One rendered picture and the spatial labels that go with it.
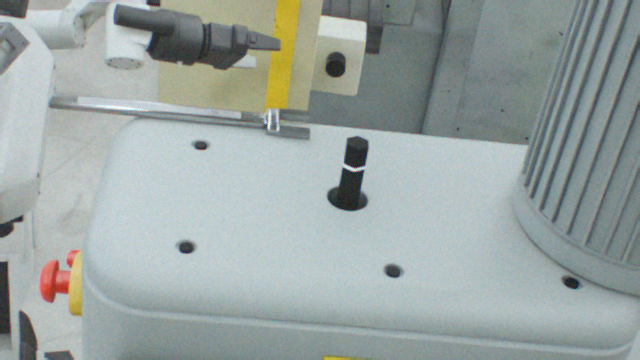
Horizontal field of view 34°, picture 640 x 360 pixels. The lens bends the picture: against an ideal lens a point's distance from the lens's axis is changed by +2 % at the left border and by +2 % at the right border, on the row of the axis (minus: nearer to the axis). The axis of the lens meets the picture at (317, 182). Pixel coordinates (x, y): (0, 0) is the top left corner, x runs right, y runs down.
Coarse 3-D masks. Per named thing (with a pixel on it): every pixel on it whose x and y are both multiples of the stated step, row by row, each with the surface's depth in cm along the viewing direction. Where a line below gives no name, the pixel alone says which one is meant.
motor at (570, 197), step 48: (576, 0) 81; (624, 0) 74; (576, 48) 80; (624, 48) 76; (576, 96) 81; (624, 96) 77; (576, 144) 82; (624, 144) 79; (528, 192) 90; (576, 192) 84; (624, 192) 80; (576, 240) 85; (624, 240) 83; (624, 288) 85
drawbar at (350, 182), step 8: (352, 144) 87; (360, 144) 87; (368, 144) 87; (344, 152) 88; (352, 152) 87; (360, 152) 87; (344, 160) 88; (352, 160) 87; (360, 160) 87; (344, 168) 88; (344, 176) 89; (352, 176) 88; (360, 176) 89; (344, 184) 89; (352, 184) 89; (360, 184) 89; (344, 192) 89; (352, 192) 89; (336, 200) 91; (344, 200) 90; (352, 200) 90; (344, 208) 90; (352, 208) 91
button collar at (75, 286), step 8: (80, 256) 95; (72, 264) 94; (80, 264) 94; (72, 272) 94; (80, 272) 94; (72, 280) 94; (80, 280) 94; (72, 288) 94; (80, 288) 94; (72, 296) 94; (80, 296) 94; (72, 304) 94; (80, 304) 94; (72, 312) 95; (80, 312) 95
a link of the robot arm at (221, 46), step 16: (192, 16) 175; (192, 32) 173; (208, 32) 176; (224, 32) 176; (240, 32) 176; (192, 48) 174; (208, 48) 175; (224, 48) 176; (240, 48) 176; (192, 64) 176; (208, 64) 182; (224, 64) 181
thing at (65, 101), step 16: (64, 96) 97; (80, 96) 97; (96, 96) 97; (96, 112) 96; (112, 112) 96; (128, 112) 96; (144, 112) 96; (160, 112) 97; (176, 112) 97; (192, 112) 97; (208, 112) 97; (224, 112) 98; (240, 112) 98; (256, 112) 99; (272, 112) 99; (288, 112) 99; (304, 112) 100; (272, 128) 97; (288, 128) 97; (304, 128) 98
